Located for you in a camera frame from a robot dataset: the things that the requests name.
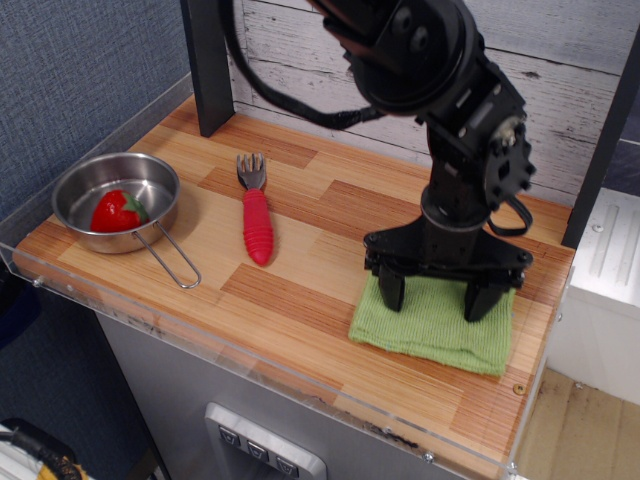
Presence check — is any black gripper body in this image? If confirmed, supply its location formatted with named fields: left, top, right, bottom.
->
left=364, top=217, right=533, bottom=290

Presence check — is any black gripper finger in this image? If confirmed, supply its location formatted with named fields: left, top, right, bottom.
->
left=464, top=282, right=503, bottom=323
left=378, top=265, right=405, bottom=312

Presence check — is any green cloth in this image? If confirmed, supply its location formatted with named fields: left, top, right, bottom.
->
left=349, top=275, right=515, bottom=377

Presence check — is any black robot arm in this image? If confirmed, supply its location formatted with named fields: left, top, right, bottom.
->
left=316, top=1, right=535, bottom=322

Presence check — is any white box on right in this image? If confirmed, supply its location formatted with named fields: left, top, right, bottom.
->
left=547, top=188, right=639, bottom=404

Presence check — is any clear acrylic table guard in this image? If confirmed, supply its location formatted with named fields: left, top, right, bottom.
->
left=1, top=100, right=573, bottom=479

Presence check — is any grey cabinet with dispenser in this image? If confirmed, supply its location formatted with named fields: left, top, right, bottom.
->
left=99, top=315, right=512, bottom=479

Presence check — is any red toy strawberry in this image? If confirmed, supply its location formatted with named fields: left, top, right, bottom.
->
left=90, top=189, right=149, bottom=233

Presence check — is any yellow object bottom left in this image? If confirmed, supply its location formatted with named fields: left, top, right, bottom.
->
left=36, top=464, right=86, bottom=480

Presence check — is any red handled fork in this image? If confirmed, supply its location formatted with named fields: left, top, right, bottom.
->
left=237, top=153, right=275, bottom=266

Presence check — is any dark right frame post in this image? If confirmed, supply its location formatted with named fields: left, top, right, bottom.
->
left=560, top=0, right=640, bottom=250

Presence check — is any dark frame post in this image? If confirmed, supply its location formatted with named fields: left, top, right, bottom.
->
left=560, top=0, right=640, bottom=250
left=180, top=0, right=235, bottom=137

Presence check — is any steel pan with handle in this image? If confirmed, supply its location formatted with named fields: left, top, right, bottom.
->
left=52, top=152, right=202, bottom=289

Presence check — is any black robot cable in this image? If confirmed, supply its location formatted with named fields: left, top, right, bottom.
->
left=217, top=0, right=535, bottom=239

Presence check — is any dark left frame post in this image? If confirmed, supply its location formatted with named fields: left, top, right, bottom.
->
left=180, top=0, right=235, bottom=137

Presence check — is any black braided cable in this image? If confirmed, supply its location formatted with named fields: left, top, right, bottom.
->
left=0, top=427, right=76, bottom=480

